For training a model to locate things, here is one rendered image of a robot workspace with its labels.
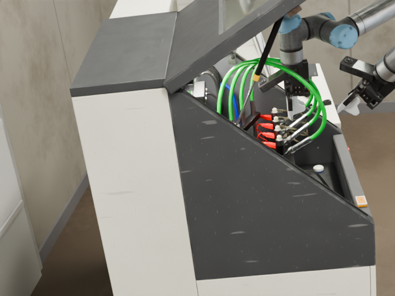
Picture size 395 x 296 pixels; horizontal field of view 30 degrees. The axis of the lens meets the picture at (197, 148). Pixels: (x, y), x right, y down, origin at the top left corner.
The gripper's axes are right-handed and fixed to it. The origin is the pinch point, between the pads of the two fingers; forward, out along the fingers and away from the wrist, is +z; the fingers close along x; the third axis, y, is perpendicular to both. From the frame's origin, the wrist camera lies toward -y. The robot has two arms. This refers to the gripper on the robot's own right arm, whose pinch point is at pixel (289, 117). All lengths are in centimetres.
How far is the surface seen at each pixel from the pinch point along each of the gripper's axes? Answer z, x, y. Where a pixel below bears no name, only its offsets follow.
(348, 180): 23.3, -6.0, 18.4
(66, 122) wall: 69, 178, -126
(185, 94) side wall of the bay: -26, -34, -31
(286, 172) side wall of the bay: 2.3, -34.9, -4.1
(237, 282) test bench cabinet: 41, -35, -23
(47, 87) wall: 39, 163, -128
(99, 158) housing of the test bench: -8, -35, -59
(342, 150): 23.2, 16.6, 19.8
